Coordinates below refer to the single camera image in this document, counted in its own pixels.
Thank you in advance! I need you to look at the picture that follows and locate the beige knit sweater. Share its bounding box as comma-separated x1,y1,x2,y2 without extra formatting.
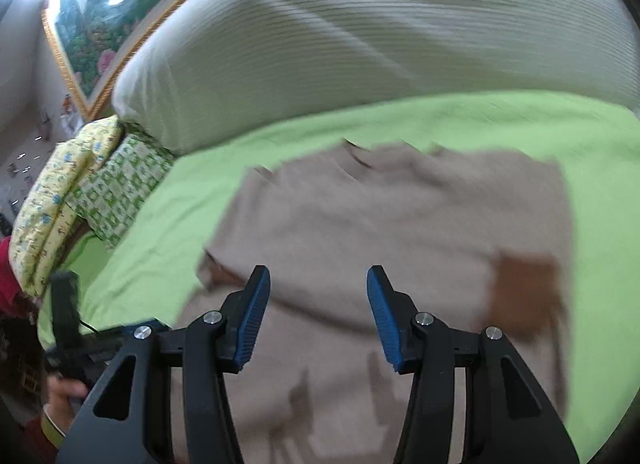
179,142,573,463

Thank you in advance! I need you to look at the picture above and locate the person's left hand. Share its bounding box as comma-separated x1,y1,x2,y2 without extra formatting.
43,374,89,435

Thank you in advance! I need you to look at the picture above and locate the light green bed sheet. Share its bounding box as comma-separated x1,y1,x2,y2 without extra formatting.
67,91,639,461

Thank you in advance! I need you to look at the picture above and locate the yellow floral quilt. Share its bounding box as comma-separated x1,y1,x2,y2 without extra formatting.
9,115,122,298

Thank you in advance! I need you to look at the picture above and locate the green white patterned pillow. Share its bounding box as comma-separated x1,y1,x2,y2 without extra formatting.
66,132,176,250

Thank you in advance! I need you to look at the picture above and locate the white striped bolster pillow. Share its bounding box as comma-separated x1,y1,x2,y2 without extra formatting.
112,0,639,154

